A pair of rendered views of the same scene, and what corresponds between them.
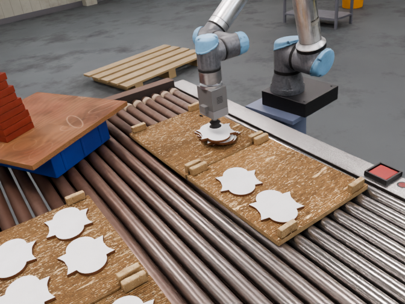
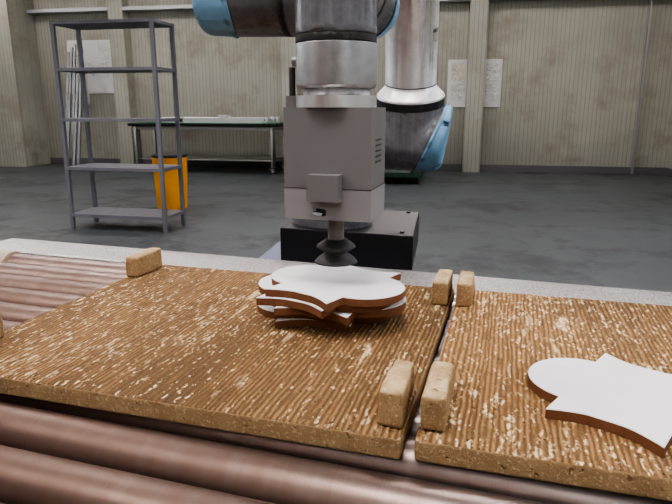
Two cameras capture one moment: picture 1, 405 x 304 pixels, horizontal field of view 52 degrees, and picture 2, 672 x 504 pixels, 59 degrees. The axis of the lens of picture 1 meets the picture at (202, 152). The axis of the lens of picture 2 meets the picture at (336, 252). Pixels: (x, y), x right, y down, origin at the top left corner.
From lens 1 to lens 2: 106 cm
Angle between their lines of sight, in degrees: 42
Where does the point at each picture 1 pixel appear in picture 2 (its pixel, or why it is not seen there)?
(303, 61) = (407, 130)
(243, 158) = (498, 340)
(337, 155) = (651, 298)
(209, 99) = (355, 142)
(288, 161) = (616, 319)
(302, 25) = (416, 38)
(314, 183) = not seen: outside the picture
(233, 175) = (582, 383)
